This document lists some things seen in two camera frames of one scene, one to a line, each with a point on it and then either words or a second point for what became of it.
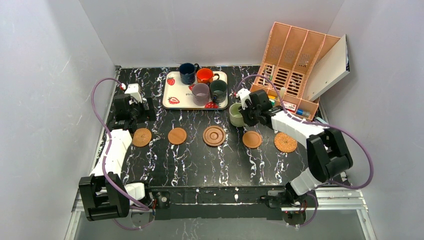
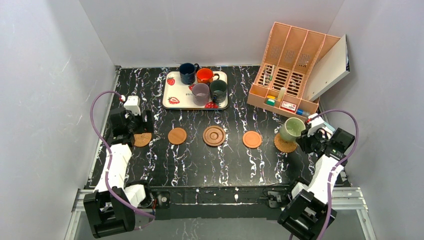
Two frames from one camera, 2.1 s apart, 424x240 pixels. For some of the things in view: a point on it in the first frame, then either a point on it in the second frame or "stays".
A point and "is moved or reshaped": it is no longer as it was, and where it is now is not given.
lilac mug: x=200 y=92 stays
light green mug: x=236 y=116 is moved or reshaped
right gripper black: x=247 y=114 to x=305 y=139
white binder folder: x=332 y=66 stays
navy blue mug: x=188 y=71 stays
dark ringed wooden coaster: x=214 y=135 stays
